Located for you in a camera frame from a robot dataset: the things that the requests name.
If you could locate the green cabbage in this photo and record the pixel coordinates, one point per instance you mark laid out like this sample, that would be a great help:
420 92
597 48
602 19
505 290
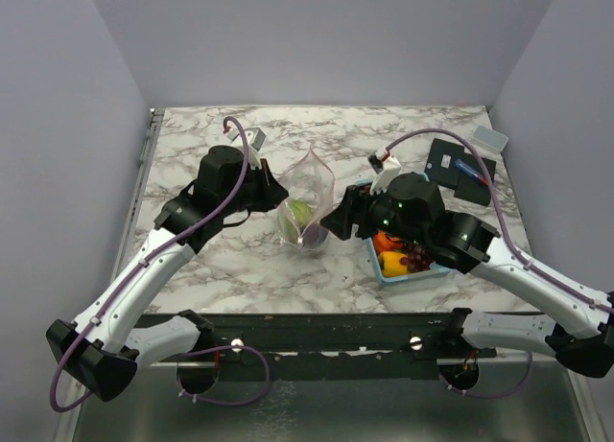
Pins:
294 217

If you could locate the purple eggplant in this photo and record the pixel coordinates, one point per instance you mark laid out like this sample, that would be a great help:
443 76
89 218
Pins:
314 236

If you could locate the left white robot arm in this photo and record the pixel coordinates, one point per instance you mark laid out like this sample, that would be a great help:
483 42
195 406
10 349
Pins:
102 348

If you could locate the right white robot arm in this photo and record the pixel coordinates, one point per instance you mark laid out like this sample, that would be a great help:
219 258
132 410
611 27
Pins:
574 324

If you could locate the clear pink zip bag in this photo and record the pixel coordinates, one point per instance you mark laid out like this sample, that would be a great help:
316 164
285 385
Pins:
310 184

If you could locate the red grape bunch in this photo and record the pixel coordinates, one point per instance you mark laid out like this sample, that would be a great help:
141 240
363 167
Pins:
416 258

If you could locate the clear plastic lid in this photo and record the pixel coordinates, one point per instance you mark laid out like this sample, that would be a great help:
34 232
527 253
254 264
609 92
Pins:
489 139

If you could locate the yellow bell pepper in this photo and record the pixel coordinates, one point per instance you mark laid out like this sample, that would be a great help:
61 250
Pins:
390 266

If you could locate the orange mini pumpkin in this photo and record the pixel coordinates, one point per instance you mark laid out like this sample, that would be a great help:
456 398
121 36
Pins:
383 242

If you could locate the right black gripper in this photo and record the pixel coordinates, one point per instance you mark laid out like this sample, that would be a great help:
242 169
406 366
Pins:
351 210

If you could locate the light blue plastic basket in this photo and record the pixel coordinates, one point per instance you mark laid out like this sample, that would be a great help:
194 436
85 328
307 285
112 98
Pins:
372 258

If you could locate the aluminium side rail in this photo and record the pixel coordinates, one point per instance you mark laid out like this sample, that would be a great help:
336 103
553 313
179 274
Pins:
144 163

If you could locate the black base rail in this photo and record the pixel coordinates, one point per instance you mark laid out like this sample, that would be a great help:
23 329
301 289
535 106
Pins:
329 347

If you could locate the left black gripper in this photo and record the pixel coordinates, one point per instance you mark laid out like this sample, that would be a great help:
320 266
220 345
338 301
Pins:
272 191

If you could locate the blue red screwdriver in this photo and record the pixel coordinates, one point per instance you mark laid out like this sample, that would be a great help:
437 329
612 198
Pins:
475 173

